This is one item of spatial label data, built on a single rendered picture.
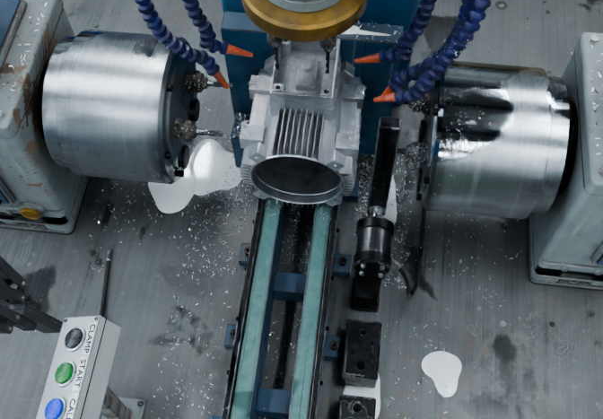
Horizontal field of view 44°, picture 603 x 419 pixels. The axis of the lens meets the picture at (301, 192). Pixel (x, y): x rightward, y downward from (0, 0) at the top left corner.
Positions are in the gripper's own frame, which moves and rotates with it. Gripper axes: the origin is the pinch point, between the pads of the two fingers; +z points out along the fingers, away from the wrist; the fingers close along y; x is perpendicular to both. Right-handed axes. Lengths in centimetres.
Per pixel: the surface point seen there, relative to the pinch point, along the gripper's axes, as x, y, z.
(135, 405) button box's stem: 8.1, -2.8, 32.9
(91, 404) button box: -3.4, -8.5, 10.7
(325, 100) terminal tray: -31, 40, 15
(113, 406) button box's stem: 3.7, -5.7, 23.0
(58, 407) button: -1.1, -9.9, 7.3
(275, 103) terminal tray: -23.1, 39.9, 13.6
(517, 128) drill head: -58, 37, 27
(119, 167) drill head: 1.8, 29.4, 9.1
